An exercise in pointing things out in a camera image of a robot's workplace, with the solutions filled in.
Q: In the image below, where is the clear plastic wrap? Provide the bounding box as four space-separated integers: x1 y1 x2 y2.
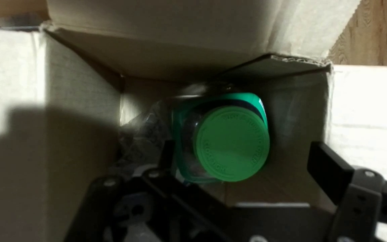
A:
118 100 177 180

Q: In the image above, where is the green lidded clear container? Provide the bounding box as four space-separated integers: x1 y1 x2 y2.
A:
170 91 271 186

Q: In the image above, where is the small open cardboard box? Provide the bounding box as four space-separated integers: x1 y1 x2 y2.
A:
0 0 387 242

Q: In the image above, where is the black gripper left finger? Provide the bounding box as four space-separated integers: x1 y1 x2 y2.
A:
64 140 231 242

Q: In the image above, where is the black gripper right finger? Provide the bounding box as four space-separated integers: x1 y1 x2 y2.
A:
306 140 387 242

